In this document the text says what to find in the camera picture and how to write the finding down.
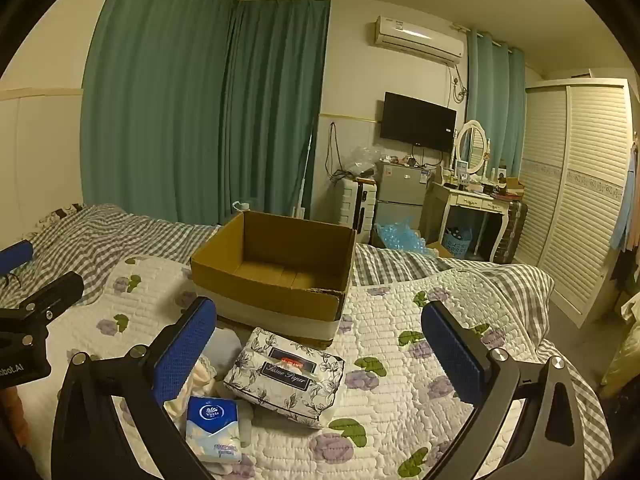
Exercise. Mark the open cardboard box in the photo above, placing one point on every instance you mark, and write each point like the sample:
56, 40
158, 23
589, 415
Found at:
280, 252

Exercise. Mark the white mop stick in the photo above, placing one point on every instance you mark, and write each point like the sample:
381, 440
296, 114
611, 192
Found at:
305, 175

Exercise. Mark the black wall television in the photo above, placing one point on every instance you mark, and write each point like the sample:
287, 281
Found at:
417, 120

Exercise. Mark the white floral quilt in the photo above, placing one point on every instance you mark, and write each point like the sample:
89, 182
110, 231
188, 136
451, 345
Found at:
400, 410

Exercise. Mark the white suitcase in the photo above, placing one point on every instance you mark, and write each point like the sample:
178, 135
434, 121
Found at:
352, 202

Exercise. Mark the white louvred wardrobe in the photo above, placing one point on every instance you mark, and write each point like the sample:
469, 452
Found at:
575, 185

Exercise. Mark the cream ruffled cloth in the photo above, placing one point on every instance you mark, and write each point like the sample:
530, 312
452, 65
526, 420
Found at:
197, 385

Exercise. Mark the blue white tissue packet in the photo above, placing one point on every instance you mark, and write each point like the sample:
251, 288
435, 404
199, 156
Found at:
212, 427

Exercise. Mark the narrow green curtain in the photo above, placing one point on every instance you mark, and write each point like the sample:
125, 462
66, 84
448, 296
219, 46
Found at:
492, 105

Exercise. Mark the grey mini fridge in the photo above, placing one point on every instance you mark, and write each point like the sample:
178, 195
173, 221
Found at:
402, 190

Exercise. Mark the brown patterned pillow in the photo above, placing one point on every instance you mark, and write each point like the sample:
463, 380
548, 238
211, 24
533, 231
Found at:
55, 215

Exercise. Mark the grey checked bed sheet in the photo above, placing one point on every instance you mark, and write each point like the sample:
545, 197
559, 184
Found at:
100, 232

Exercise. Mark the blue plastic bags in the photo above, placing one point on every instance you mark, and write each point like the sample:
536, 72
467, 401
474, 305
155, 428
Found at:
400, 237

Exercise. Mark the clear plastic bag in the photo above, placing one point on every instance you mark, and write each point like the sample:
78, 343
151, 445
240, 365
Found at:
365, 157

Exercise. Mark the wide green curtain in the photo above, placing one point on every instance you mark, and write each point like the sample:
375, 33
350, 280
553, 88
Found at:
155, 110

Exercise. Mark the blue plastic basket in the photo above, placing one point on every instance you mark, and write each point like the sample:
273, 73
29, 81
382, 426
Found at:
456, 244

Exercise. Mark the light blue hanging garment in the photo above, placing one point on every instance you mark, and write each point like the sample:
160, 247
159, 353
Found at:
625, 210

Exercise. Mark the white dressing table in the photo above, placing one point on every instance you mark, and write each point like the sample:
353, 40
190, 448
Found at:
467, 202

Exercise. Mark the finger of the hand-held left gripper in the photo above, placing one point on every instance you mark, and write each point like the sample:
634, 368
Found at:
15, 256
55, 290

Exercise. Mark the floral tissue pack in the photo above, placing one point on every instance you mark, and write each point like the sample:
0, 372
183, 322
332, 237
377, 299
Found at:
282, 377

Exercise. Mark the oval vanity mirror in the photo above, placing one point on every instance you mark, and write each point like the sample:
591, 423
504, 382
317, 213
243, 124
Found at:
472, 145

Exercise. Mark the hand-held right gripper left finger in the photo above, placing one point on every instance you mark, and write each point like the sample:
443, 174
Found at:
182, 355

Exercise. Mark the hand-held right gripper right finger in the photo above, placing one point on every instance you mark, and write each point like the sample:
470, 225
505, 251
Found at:
452, 355

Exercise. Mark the yellow bag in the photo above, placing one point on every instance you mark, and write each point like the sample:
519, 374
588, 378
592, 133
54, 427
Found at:
622, 360

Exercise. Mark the white air conditioner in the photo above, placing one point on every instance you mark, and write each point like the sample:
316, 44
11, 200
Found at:
417, 37

